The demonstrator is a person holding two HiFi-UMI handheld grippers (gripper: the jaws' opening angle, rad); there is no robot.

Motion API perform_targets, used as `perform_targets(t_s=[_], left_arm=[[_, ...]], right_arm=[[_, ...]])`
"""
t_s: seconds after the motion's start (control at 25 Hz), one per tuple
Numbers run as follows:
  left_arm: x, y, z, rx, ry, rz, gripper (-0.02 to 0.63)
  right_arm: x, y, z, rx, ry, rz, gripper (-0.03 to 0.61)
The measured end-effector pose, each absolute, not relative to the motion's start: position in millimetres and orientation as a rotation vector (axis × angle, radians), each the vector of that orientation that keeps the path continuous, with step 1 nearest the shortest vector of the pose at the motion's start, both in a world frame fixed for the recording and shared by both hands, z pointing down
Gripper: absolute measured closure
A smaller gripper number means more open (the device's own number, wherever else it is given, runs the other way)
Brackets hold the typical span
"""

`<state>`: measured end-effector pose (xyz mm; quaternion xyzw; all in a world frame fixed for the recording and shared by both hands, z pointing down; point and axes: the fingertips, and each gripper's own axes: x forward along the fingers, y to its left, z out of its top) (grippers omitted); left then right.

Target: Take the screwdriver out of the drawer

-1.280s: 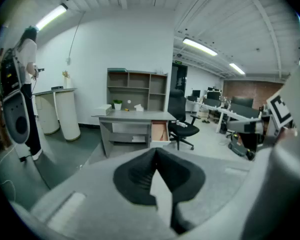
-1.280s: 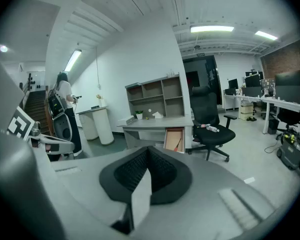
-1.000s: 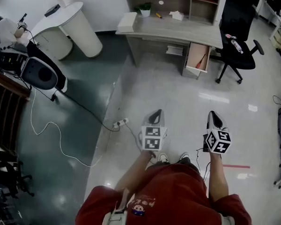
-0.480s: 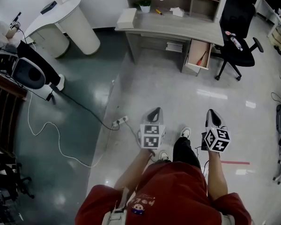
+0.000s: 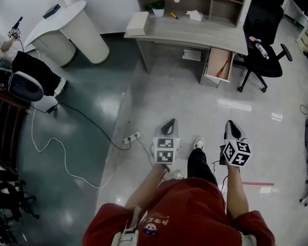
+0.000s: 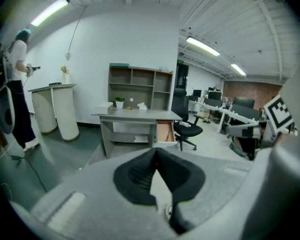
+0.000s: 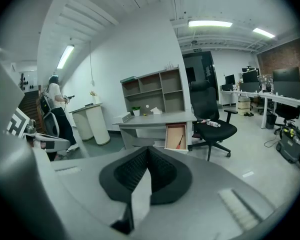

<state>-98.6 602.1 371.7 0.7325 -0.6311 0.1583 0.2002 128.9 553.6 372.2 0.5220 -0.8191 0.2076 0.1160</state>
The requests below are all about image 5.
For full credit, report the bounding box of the person's left forearm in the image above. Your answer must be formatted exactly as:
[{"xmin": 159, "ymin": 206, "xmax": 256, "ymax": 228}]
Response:
[{"xmin": 124, "ymin": 162, "xmax": 168, "ymax": 211}]

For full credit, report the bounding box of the white office desk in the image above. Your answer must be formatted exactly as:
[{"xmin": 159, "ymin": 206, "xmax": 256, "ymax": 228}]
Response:
[{"xmin": 282, "ymin": 0, "xmax": 308, "ymax": 45}]

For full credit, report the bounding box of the black power cable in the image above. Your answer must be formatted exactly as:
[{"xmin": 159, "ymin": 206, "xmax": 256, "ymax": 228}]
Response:
[{"xmin": 29, "ymin": 101, "xmax": 124, "ymax": 151}]

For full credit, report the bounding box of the grey wooden desk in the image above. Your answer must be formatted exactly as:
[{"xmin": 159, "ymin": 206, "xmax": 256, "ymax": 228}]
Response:
[{"xmin": 124, "ymin": 15, "xmax": 249, "ymax": 88}]

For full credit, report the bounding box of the grey bag strap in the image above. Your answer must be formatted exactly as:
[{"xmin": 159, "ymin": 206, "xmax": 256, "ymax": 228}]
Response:
[{"xmin": 111, "ymin": 205, "xmax": 141, "ymax": 246}]

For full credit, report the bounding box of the clear plastic bottle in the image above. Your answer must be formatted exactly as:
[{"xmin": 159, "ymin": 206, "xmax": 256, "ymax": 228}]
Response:
[{"xmin": 255, "ymin": 43, "xmax": 270, "ymax": 60}]

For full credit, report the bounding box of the white flat box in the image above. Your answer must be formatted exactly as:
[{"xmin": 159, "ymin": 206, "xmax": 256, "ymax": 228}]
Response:
[{"xmin": 125, "ymin": 11, "xmax": 149, "ymax": 37}]

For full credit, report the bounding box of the black chair base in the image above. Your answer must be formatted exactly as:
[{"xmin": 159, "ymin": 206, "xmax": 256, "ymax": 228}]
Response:
[{"xmin": 0, "ymin": 173, "xmax": 40, "ymax": 246}]

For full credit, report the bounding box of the red handled screwdriver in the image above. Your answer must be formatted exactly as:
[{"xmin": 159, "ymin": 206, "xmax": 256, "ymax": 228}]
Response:
[{"xmin": 216, "ymin": 60, "xmax": 228, "ymax": 77}]

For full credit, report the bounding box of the person's white right shoe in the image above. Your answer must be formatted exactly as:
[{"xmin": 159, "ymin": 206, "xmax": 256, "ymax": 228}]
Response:
[{"xmin": 193, "ymin": 137, "xmax": 205, "ymax": 150}]

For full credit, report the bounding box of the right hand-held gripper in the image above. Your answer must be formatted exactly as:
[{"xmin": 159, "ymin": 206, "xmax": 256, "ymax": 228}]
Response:
[{"xmin": 219, "ymin": 120, "xmax": 252, "ymax": 167}]

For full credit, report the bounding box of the white cable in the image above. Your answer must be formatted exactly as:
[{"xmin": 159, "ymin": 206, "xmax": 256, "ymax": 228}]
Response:
[{"xmin": 31, "ymin": 50, "xmax": 114, "ymax": 189}]

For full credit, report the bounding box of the small black box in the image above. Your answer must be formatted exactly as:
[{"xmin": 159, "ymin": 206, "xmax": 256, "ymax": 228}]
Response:
[{"xmin": 43, "ymin": 4, "xmax": 61, "ymax": 19}]

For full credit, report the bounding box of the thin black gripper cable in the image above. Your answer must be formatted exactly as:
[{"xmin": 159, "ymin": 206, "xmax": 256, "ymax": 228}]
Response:
[{"xmin": 211, "ymin": 160, "xmax": 229, "ymax": 198}]

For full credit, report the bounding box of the another person's forearm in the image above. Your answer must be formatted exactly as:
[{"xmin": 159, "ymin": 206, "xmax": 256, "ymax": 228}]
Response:
[{"xmin": 0, "ymin": 34, "xmax": 16, "ymax": 52}]

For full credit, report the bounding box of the white power strip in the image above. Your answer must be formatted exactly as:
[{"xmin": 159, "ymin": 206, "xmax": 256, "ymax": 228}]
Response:
[{"xmin": 122, "ymin": 131, "xmax": 142, "ymax": 144}]

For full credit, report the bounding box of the white and grey chair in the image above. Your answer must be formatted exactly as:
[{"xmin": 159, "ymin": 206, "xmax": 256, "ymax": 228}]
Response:
[{"xmin": 9, "ymin": 70, "xmax": 67, "ymax": 105}]

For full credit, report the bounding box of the person's black trouser leg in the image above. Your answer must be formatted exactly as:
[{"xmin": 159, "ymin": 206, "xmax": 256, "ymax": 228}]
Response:
[{"xmin": 186, "ymin": 147, "xmax": 218, "ymax": 187}]

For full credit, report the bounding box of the black office chair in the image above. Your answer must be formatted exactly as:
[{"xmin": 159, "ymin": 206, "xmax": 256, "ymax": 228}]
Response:
[{"xmin": 237, "ymin": 0, "xmax": 293, "ymax": 93}]

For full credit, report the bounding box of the person's right forearm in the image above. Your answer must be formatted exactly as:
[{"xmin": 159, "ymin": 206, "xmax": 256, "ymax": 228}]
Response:
[{"xmin": 225, "ymin": 166, "xmax": 249, "ymax": 220}]

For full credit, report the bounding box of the black jacket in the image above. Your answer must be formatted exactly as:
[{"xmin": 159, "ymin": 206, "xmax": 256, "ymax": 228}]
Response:
[{"xmin": 12, "ymin": 51, "xmax": 62, "ymax": 97}]

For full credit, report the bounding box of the wooden desk drawer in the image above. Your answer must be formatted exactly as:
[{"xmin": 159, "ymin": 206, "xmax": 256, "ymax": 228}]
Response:
[{"xmin": 203, "ymin": 47, "xmax": 234, "ymax": 83}]

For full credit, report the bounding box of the dark wooden slatted bench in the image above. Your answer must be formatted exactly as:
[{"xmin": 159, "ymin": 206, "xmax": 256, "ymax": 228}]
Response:
[{"xmin": 0, "ymin": 86, "xmax": 31, "ymax": 174}]

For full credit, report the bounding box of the green potted plant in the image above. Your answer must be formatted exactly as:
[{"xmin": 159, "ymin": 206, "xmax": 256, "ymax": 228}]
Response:
[{"xmin": 147, "ymin": 0, "xmax": 166, "ymax": 17}]

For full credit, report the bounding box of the person's red shirt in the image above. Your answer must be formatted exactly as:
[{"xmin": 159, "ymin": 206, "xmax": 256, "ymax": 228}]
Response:
[{"xmin": 82, "ymin": 177, "xmax": 275, "ymax": 246}]

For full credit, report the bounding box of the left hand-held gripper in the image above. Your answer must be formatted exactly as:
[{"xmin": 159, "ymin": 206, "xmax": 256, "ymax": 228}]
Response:
[{"xmin": 150, "ymin": 118, "xmax": 182, "ymax": 165}]

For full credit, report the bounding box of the white ribbed tray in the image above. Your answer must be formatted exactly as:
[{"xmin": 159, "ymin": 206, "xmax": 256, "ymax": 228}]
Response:
[{"xmin": 182, "ymin": 49, "xmax": 203, "ymax": 60}]

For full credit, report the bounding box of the white curved counter table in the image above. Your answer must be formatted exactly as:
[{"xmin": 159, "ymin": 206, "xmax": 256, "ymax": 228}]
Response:
[{"xmin": 24, "ymin": 0, "xmax": 110, "ymax": 68}]

